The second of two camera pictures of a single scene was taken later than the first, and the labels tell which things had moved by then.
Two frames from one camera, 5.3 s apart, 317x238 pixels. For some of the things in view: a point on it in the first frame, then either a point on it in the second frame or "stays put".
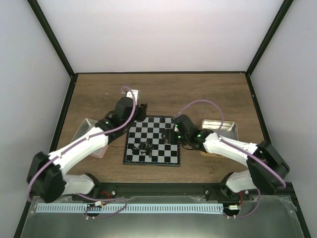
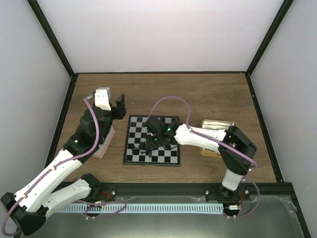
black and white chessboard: [144, 145] stays put
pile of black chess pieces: [145, 147] stays put
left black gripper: [142, 110] to [121, 109]
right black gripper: [169, 139] to [150, 144]
